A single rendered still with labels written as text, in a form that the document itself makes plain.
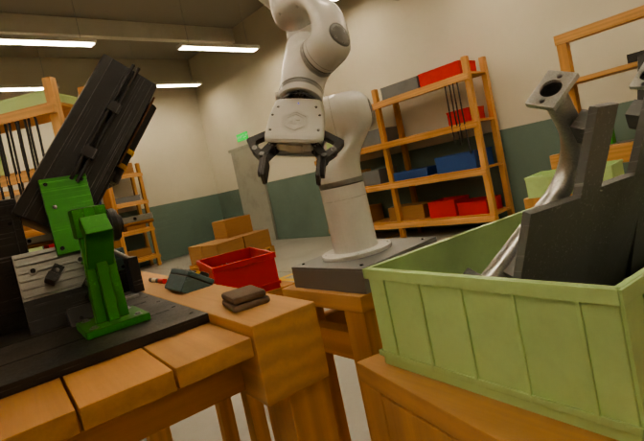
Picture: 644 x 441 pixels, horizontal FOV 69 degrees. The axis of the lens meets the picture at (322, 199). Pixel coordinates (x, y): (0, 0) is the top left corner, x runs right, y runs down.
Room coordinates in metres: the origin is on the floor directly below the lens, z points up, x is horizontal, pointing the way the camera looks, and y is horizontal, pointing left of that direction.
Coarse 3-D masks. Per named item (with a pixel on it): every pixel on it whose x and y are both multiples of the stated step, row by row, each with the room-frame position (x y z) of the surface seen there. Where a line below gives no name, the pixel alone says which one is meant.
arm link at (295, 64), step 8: (304, 32) 0.92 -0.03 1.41; (288, 40) 0.93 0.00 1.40; (296, 40) 0.91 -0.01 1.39; (304, 40) 0.90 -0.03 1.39; (288, 48) 0.91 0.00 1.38; (296, 48) 0.89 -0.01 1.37; (288, 56) 0.89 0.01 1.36; (296, 56) 0.87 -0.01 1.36; (304, 56) 0.86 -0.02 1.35; (288, 64) 0.88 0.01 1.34; (296, 64) 0.86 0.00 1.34; (304, 64) 0.86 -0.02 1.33; (288, 72) 0.86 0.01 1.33; (296, 72) 0.86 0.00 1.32; (304, 72) 0.85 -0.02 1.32; (312, 72) 0.86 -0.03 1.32; (320, 72) 0.86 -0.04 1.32; (312, 80) 0.85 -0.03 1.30; (320, 80) 0.87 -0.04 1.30
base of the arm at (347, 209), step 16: (320, 192) 1.25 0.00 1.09; (336, 192) 1.20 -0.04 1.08; (352, 192) 1.20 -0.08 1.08; (336, 208) 1.20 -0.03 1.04; (352, 208) 1.20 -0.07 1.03; (368, 208) 1.23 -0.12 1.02; (336, 224) 1.21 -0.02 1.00; (352, 224) 1.20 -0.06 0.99; (368, 224) 1.22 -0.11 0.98; (336, 240) 1.22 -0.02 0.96; (352, 240) 1.20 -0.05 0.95; (368, 240) 1.21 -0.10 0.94; (384, 240) 1.28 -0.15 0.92; (336, 256) 1.21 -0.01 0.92; (352, 256) 1.16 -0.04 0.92
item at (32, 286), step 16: (16, 256) 1.16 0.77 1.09; (32, 256) 1.18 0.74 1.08; (48, 256) 1.19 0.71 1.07; (64, 256) 1.21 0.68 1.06; (80, 256) 1.23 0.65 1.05; (16, 272) 1.15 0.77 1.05; (32, 272) 1.16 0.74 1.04; (64, 272) 1.20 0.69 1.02; (80, 272) 1.22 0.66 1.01; (32, 288) 1.15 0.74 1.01; (48, 288) 1.17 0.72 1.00; (64, 288) 1.18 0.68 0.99
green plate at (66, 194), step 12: (48, 180) 1.24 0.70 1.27; (60, 180) 1.26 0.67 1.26; (72, 180) 1.27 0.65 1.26; (84, 180) 1.29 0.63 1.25; (48, 192) 1.23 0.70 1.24; (60, 192) 1.25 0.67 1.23; (72, 192) 1.26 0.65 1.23; (84, 192) 1.28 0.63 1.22; (48, 204) 1.22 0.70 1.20; (60, 204) 1.24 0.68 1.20; (72, 204) 1.25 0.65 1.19; (84, 204) 1.27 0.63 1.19; (48, 216) 1.21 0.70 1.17; (60, 216) 1.23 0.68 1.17; (60, 228) 1.21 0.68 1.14; (60, 240) 1.20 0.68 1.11; (72, 240) 1.22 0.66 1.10; (60, 252) 1.19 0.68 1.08; (72, 252) 1.21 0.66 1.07
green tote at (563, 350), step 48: (480, 240) 0.96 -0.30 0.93; (384, 288) 0.76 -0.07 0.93; (432, 288) 0.67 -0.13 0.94; (480, 288) 0.60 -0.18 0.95; (528, 288) 0.54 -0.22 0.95; (576, 288) 0.49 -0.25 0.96; (624, 288) 0.46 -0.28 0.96; (384, 336) 0.79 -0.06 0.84; (432, 336) 0.69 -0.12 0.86; (480, 336) 0.61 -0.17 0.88; (528, 336) 0.55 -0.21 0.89; (576, 336) 0.50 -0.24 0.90; (624, 336) 0.46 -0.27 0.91; (480, 384) 0.62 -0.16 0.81; (528, 384) 0.56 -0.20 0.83; (576, 384) 0.51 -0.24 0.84; (624, 384) 0.47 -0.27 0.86; (624, 432) 0.48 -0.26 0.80
